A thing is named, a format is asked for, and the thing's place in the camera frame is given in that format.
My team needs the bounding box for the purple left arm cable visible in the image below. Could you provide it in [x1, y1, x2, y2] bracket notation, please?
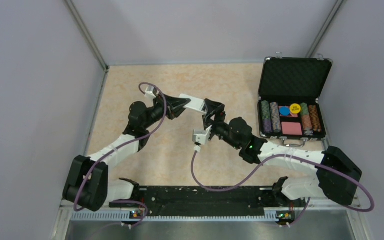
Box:
[73, 82, 168, 229]

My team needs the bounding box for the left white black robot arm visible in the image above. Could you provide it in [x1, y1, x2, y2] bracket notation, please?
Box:
[62, 93, 191, 212]

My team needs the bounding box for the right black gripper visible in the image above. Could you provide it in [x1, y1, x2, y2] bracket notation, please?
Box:
[203, 99, 242, 150]

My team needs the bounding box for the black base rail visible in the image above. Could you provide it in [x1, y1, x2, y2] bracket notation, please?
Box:
[106, 185, 306, 219]

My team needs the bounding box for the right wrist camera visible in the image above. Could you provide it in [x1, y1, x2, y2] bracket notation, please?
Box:
[192, 125, 212, 145]

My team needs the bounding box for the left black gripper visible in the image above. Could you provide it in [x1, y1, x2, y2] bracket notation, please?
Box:
[142, 91, 191, 129]

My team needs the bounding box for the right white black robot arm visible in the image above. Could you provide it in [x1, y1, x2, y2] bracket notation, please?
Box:
[202, 99, 362, 207]

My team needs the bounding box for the white remote control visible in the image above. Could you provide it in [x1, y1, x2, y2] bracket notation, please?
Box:
[179, 93, 207, 114]

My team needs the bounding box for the yellow dealer button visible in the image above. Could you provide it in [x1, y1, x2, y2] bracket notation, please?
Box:
[289, 103, 302, 115]

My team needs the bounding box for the black poker chip case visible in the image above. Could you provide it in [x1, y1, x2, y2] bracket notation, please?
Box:
[257, 57, 333, 143]

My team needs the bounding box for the blue round chip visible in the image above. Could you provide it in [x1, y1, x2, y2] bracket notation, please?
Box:
[279, 106, 291, 117]

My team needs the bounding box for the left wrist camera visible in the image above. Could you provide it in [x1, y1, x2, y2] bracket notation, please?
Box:
[144, 85, 159, 100]

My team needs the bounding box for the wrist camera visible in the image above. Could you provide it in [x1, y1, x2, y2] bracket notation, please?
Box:
[144, 85, 159, 100]
[192, 125, 212, 145]

